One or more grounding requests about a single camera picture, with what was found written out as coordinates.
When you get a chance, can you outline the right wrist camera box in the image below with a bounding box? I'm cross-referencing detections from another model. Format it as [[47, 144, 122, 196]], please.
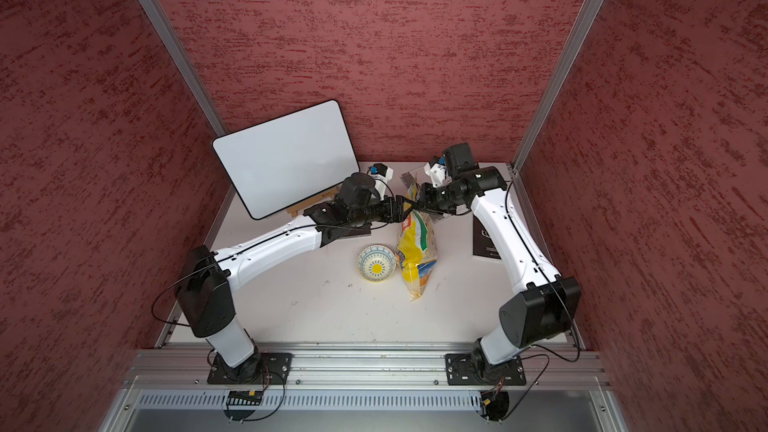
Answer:
[[424, 143, 478, 187]]

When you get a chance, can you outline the aluminium front rail frame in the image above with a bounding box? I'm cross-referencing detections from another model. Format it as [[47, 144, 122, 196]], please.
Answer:
[[100, 343, 627, 431]]

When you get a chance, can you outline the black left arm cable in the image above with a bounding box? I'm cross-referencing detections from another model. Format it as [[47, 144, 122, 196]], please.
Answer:
[[149, 176, 397, 328]]

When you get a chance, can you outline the white board with black rim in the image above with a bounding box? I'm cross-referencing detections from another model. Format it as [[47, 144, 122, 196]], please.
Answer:
[[212, 100, 360, 220]]

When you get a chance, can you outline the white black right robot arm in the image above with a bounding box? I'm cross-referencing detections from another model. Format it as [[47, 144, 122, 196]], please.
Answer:
[[417, 167, 581, 365]]

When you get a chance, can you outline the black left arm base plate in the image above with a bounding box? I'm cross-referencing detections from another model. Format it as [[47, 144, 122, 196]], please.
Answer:
[[207, 350, 294, 386]]

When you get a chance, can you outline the aluminium left corner post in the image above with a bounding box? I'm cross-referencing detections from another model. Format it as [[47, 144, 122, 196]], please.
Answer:
[[138, 0, 229, 136]]

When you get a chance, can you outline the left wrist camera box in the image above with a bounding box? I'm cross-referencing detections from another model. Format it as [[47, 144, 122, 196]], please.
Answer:
[[367, 163, 394, 183]]

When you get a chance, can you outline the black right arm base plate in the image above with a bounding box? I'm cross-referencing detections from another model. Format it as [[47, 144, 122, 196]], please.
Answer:
[[444, 351, 527, 387]]

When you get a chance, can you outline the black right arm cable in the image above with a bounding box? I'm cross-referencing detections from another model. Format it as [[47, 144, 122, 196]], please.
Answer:
[[502, 179, 582, 364]]

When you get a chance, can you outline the yellow oats bag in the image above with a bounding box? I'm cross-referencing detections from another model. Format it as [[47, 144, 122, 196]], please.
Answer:
[[397, 210, 438, 300]]

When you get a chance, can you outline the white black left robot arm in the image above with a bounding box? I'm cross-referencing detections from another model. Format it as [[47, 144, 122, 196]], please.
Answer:
[[171, 172, 412, 369]]

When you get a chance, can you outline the white paper manual booklet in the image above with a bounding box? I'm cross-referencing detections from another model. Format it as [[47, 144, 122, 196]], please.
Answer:
[[400, 163, 431, 189]]

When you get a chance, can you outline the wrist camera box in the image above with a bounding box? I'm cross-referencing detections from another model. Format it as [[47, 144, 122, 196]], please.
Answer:
[[367, 163, 394, 183], [424, 143, 478, 187]]

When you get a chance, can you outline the aluminium corner post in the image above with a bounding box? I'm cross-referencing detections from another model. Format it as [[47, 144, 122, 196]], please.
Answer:
[[511, 0, 605, 176], [138, 0, 229, 136]]

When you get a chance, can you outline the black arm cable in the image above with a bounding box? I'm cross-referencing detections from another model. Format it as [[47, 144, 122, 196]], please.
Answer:
[[149, 176, 397, 328], [502, 179, 582, 364]]

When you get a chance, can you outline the aluminium right corner post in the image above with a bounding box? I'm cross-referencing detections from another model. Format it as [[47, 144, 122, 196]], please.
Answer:
[[511, 0, 605, 176]]

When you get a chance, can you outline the black Murphy's law book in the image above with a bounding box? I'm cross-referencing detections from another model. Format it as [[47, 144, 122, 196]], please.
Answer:
[[472, 217, 501, 260]]

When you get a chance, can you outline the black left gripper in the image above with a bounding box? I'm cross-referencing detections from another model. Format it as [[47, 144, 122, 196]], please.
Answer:
[[349, 193, 416, 225]]

